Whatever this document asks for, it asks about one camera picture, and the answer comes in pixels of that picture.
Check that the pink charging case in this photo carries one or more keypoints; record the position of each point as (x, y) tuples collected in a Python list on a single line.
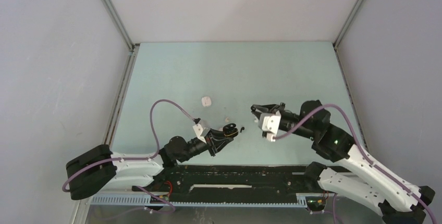
[(206, 101)]

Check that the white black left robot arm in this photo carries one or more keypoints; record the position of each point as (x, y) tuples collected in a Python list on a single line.
[(101, 169)]

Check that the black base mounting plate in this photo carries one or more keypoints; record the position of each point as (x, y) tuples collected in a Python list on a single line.
[(239, 184)]

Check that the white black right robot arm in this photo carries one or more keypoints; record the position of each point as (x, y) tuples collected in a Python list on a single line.
[(375, 186)]

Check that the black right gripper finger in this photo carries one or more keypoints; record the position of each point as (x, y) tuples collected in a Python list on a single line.
[(263, 108), (260, 115)]

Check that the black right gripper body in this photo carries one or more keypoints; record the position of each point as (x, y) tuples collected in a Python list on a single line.
[(280, 109)]

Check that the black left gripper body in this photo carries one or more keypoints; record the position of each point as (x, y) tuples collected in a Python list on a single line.
[(211, 143)]

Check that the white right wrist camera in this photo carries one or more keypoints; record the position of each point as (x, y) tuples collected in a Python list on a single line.
[(268, 132)]

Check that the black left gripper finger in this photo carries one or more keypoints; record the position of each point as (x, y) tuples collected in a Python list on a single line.
[(219, 143), (217, 135)]

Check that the grey slotted cable duct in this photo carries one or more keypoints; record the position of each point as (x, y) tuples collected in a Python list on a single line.
[(146, 200)]

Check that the black gold-trimmed charging case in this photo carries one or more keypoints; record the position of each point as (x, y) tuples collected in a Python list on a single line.
[(230, 130)]

